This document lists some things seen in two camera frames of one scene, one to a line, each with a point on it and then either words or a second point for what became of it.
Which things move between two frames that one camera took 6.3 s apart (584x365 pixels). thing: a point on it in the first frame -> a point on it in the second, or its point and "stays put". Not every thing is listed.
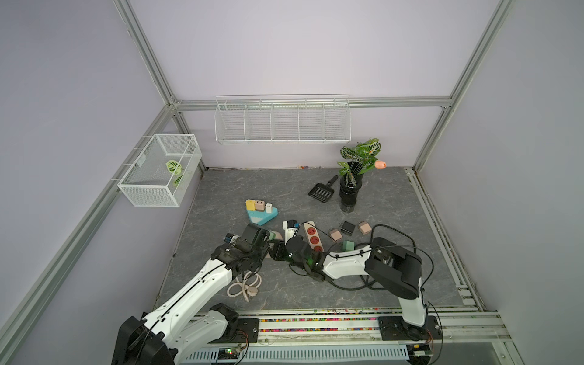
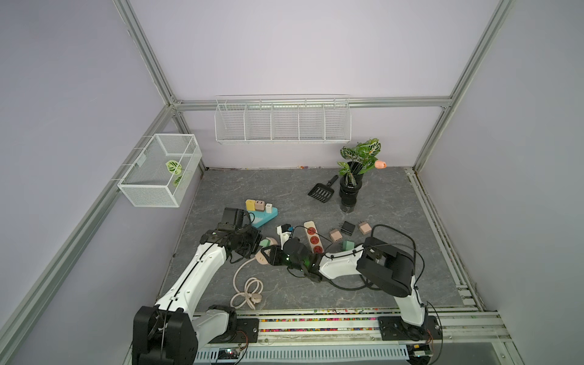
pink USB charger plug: (365, 228) stays put
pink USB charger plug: (335, 234) stays put
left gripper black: (265, 247) -> (255, 237)
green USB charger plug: (348, 245) stays put
